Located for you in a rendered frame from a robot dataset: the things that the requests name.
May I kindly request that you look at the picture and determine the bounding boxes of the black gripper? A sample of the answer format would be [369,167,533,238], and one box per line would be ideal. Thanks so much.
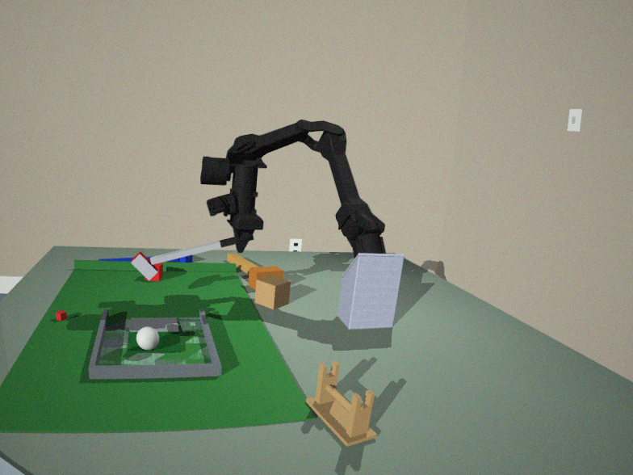
[223,185,263,253]

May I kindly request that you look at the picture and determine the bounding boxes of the green flat mat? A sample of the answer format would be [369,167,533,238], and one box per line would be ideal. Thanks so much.
[0,269,316,433]

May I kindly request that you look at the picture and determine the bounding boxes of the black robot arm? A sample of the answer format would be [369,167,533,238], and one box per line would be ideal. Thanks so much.
[200,120,386,258]

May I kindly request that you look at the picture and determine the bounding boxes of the white golf ball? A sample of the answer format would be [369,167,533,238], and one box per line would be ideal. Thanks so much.
[136,327,159,350]

